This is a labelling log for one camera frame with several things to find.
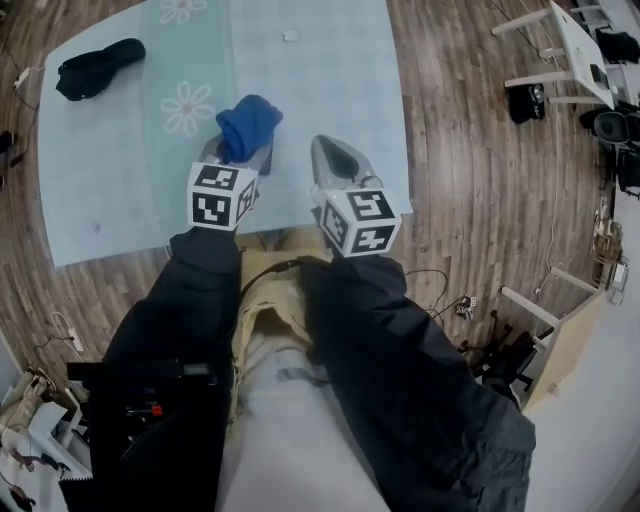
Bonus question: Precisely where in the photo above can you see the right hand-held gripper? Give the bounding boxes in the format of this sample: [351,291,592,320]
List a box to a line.
[309,133,402,260]

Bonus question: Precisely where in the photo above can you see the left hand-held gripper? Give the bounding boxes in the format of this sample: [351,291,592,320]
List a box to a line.
[185,133,275,233]

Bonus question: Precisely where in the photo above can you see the blue cloth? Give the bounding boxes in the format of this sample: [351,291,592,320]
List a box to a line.
[215,93,285,165]

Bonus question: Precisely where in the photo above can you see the person's left forearm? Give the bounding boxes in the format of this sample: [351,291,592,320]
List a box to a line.
[102,227,244,371]

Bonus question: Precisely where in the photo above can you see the person's right forearm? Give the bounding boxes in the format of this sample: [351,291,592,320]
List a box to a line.
[302,252,481,401]

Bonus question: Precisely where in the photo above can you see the person's beige trousers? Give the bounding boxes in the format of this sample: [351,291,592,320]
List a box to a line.
[232,227,336,361]

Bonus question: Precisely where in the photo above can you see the light blue flowered tablecloth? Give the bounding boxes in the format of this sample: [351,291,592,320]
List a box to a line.
[38,0,415,269]

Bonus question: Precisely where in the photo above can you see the black rod-shaped device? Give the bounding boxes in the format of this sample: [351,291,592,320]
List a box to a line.
[66,357,219,386]

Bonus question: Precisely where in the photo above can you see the black pouch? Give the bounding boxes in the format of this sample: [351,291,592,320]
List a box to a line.
[54,37,147,103]

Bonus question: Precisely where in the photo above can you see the black chair base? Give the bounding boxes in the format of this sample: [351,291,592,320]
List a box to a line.
[459,309,541,401]

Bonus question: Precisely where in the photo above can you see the black bag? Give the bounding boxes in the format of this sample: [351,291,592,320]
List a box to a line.
[507,84,546,125]

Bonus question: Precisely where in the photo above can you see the black device with red button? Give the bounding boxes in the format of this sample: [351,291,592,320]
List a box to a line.
[124,402,166,421]

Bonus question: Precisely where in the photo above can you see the person's white shirt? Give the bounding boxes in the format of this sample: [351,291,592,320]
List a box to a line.
[219,344,381,512]

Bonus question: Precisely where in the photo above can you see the white and wooden table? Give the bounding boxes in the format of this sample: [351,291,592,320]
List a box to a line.
[501,264,626,414]

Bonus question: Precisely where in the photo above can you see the wooden parts clutter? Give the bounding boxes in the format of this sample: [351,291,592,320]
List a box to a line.
[592,194,631,306]

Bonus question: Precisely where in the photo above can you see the beige canvas bag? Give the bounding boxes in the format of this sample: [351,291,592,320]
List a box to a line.
[0,367,56,431]

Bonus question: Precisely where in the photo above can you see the black mesh office chair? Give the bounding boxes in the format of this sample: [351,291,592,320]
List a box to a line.
[579,109,640,151]

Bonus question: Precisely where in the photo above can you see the person's black jacket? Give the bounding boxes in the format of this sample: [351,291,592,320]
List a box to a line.
[57,227,539,512]

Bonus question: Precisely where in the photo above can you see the black cable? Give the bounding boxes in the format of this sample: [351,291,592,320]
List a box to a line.
[402,268,451,321]

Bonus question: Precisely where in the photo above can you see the black strap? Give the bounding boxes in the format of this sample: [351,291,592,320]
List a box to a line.
[239,255,311,301]

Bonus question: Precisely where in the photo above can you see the white cable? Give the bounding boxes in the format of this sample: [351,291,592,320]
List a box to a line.
[537,49,562,271]

